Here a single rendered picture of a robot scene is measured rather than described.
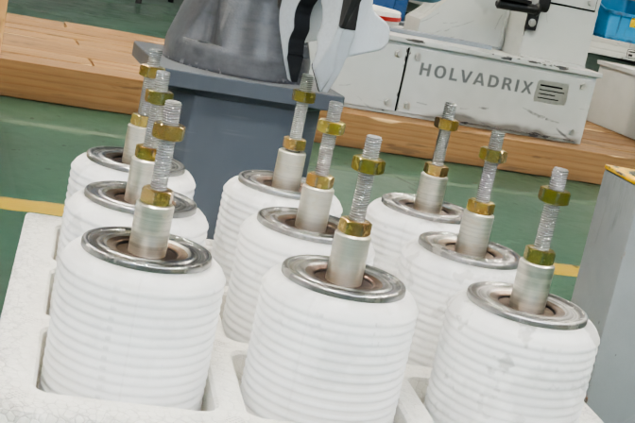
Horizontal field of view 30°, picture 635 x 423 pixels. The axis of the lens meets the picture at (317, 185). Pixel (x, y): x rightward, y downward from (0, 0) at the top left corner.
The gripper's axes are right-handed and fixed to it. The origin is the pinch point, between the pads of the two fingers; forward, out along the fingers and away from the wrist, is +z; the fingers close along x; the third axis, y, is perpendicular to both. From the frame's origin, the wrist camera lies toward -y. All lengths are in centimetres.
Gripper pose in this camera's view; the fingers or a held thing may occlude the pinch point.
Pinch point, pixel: (302, 69)
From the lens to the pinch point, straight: 91.6
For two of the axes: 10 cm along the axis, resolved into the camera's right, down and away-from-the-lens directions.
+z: -2.0, 9.6, 2.0
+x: -5.9, -2.8, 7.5
